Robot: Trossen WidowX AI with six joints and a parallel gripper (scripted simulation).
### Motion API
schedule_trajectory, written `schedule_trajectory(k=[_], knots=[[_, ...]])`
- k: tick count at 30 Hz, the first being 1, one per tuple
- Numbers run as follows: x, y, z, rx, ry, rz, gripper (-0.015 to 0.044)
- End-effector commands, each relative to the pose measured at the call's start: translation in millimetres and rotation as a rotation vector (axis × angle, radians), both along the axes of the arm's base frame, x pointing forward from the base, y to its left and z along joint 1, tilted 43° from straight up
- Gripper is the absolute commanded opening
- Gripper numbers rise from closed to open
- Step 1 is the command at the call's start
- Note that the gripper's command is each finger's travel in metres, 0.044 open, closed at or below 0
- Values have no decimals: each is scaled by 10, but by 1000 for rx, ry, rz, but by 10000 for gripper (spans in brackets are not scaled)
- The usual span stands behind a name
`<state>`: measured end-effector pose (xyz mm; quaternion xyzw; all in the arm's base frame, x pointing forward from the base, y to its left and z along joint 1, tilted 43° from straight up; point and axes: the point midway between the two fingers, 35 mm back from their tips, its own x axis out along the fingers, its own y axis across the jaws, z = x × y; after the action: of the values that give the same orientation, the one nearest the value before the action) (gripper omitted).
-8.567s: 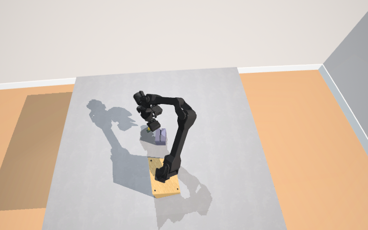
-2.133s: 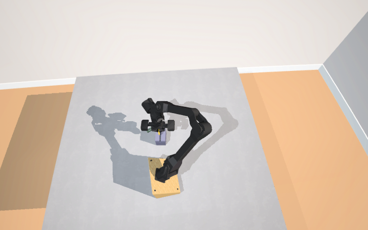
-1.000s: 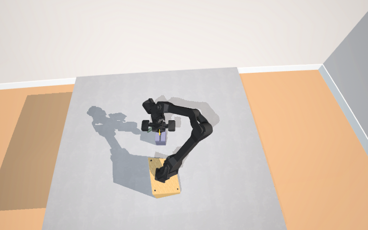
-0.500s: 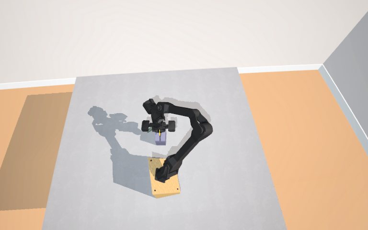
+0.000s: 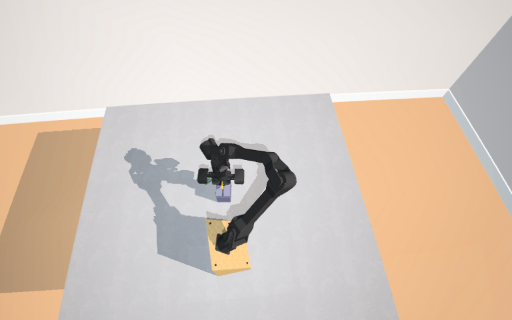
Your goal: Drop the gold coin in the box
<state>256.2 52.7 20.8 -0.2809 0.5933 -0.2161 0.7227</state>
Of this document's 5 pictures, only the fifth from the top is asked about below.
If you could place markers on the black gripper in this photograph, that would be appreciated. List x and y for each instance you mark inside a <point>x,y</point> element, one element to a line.
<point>217,179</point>

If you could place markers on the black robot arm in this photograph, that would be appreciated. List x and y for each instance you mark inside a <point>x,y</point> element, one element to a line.
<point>279,182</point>

